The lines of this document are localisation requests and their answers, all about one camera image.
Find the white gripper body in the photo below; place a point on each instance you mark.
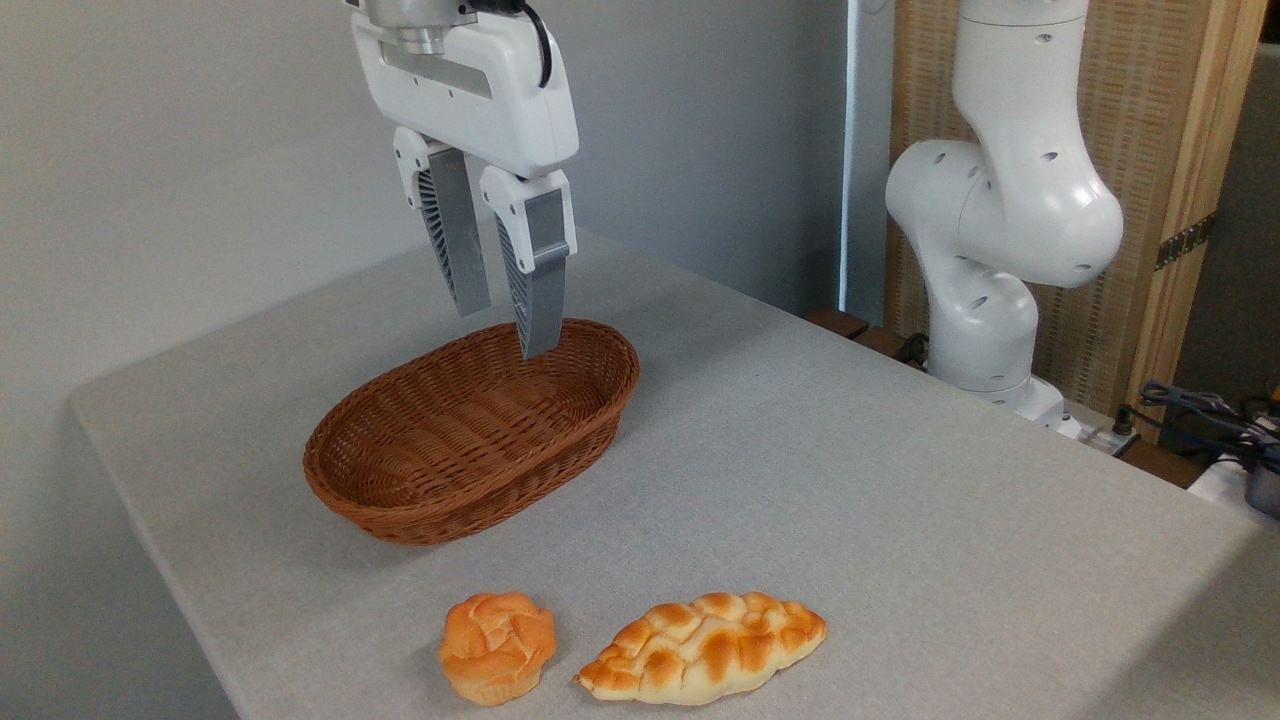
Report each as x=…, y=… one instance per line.
x=470, y=95

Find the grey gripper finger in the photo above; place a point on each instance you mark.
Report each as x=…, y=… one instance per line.
x=460, y=240
x=540, y=270

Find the round orange bread roll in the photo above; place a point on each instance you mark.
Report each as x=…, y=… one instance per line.
x=497, y=648

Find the brown oval wicker basket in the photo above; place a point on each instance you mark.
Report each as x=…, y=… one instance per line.
x=470, y=440

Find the long braided bread loaf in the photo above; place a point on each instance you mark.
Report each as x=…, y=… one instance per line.
x=700, y=648

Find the woven wood-framed folding screen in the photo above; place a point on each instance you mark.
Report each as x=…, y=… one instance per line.
x=1160, y=110

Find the metal screen hinge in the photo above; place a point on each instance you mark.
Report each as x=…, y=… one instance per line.
x=1185, y=241

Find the white vertical frame strip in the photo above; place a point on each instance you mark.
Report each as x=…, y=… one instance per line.
x=868, y=150

